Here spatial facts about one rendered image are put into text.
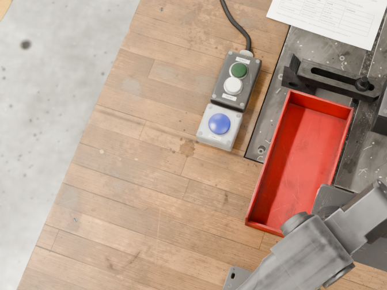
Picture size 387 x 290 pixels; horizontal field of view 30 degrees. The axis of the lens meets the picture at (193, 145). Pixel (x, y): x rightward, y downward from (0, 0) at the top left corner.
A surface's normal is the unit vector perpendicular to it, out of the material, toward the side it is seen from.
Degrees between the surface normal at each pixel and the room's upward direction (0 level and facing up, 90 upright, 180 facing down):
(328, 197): 31
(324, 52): 0
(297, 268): 20
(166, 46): 0
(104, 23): 0
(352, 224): 27
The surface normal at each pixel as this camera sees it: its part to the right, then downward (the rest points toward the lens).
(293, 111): -0.05, -0.32
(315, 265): -0.33, -0.11
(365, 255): -0.24, 0.18
